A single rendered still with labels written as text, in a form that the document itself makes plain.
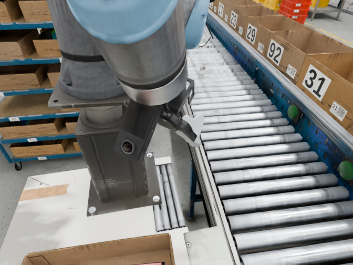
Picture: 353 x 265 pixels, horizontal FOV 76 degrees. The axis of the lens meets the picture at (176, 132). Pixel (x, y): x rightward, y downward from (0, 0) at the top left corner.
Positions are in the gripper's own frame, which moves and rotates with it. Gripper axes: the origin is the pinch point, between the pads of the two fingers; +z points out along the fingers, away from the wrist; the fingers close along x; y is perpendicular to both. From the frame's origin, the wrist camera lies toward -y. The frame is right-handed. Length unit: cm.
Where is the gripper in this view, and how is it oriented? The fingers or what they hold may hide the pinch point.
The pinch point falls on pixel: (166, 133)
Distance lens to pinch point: 49.3
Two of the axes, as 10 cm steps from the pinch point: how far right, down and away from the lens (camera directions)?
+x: -8.9, -4.1, 2.1
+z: 0.8, 3.0, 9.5
